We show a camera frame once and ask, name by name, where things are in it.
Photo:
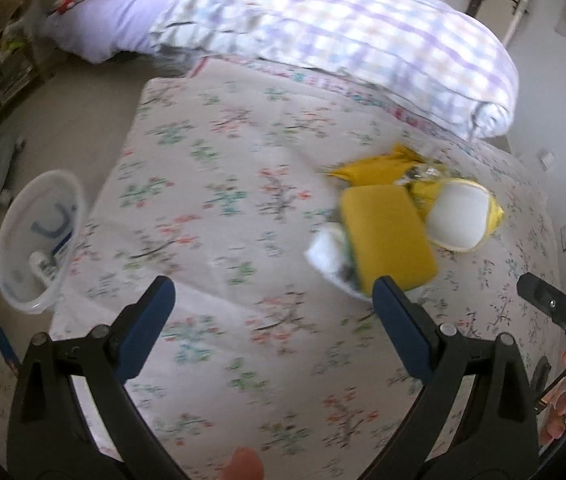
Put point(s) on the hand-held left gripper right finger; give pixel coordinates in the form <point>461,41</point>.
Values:
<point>400,330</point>

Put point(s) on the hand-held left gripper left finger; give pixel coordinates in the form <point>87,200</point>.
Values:
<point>145,325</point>

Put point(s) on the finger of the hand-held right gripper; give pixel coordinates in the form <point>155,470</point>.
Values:
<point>548,300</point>

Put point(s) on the yellow sponge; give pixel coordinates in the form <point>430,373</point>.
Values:
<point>388,235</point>

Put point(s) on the white tissue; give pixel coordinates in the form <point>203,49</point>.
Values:
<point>328,252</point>

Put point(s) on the white tube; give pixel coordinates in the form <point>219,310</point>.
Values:
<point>43,265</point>

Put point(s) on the yellow white bag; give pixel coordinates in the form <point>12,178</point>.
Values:
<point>458,215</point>

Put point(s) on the white translucent plastic bin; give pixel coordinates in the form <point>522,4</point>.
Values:
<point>18,240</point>

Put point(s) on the yellow snack wrapper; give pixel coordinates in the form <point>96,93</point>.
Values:
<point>373,170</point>

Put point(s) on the person's right hand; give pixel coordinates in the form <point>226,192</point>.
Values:
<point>555,400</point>

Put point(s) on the person's left hand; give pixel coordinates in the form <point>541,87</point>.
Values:
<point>245,465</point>

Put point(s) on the blue flat box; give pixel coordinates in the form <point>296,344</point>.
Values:
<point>5,350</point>

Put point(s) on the floral tablecloth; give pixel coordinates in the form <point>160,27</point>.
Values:
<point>213,160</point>

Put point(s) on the toy shelf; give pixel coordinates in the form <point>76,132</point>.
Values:
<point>3,65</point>

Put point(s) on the purple bed sheet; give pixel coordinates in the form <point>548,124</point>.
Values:
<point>113,20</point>

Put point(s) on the plaid quilt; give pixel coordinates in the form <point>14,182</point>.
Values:
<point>338,25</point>

